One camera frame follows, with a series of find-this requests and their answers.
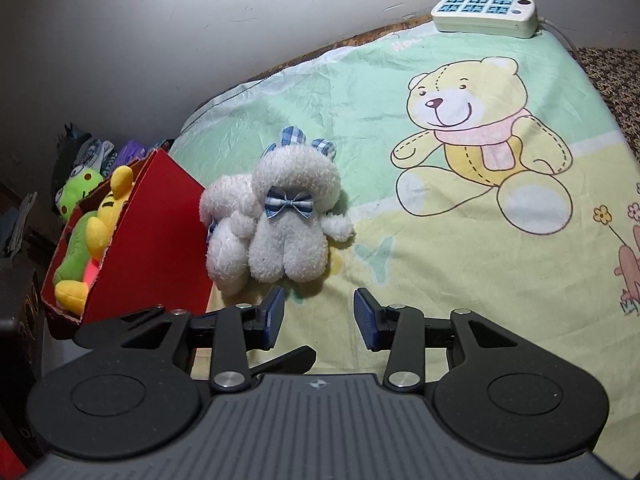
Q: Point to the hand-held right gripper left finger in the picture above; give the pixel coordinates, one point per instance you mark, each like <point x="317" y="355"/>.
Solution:
<point x="274" y="317"/>

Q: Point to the green frog plush big eyes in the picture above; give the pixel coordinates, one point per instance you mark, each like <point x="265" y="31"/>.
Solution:
<point x="82" y="185"/>

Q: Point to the red cardboard box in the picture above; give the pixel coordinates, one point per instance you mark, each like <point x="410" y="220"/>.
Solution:
<point x="150" y="240"/>

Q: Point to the white power strip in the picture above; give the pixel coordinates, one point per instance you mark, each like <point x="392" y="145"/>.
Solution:
<point x="480" y="22"/>

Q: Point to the brown patterned cloth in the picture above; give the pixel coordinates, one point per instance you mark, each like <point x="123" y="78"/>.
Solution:
<point x="615" y="80"/>

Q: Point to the pile of folded clothes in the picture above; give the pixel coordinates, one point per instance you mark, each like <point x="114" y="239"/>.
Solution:
<point x="92" y="152"/>

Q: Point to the purple pack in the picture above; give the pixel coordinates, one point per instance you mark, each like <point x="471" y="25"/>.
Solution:
<point x="131" y="152"/>

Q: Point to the green plush toy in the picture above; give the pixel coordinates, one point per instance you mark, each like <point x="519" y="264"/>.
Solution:
<point x="75" y="255"/>

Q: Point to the cartoon bear printed bed sheet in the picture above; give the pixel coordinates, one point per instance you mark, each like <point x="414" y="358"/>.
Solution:
<point x="450" y="270"/>

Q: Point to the yellow bear plush pink shirt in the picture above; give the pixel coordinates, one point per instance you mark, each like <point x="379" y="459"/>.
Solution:
<point x="112" y="200"/>

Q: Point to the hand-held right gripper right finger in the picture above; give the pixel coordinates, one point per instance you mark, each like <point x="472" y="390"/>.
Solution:
<point x="365" y="317"/>

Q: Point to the brown bed edge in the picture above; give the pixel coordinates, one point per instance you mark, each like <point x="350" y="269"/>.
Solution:
<point x="350" y="40"/>

